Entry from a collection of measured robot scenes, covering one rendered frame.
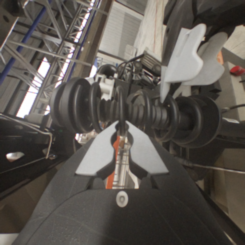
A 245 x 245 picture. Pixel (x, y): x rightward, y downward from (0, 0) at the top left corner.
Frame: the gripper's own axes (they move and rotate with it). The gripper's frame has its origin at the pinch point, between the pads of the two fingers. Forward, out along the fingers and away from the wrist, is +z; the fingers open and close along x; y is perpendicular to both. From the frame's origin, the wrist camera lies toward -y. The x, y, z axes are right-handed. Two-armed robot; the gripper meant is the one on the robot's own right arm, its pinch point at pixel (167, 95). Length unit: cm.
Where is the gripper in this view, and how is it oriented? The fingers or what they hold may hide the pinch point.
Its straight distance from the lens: 18.6
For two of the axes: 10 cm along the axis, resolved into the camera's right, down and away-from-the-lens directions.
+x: 9.8, 0.3, 1.9
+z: -1.4, 7.7, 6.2
